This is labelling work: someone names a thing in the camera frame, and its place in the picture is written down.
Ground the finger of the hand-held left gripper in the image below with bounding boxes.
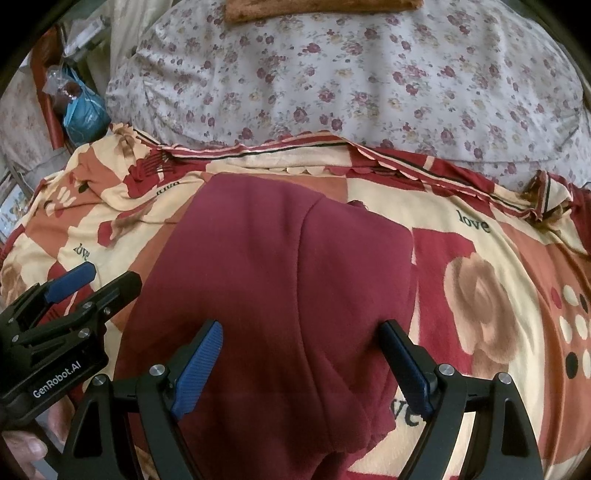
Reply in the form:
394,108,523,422
11,271,142,347
0,262,98,335

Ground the clear plastic bag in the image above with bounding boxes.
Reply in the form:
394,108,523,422
46,65,86,109

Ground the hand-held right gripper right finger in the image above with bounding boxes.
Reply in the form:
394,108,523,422
378,319,544,480

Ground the blue plastic bag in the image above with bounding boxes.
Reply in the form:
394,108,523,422
60,67,112,144

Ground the brown patchwork pillow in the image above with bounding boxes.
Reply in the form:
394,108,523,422
225,0,424,25

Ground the person's left hand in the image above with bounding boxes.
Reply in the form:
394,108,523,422
0,399,78,464

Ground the floral bed sheet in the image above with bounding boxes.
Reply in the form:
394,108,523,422
105,0,585,192

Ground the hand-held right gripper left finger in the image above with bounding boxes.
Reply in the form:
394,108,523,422
60,319,225,480

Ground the cream curtain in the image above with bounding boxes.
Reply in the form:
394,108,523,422
83,0,181,116

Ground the red chair frame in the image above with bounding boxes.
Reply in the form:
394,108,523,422
32,25,70,151

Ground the dark red garment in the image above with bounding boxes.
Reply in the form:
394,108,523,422
113,171,419,480

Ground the red cream printed blanket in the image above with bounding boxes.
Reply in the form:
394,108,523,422
0,122,591,480

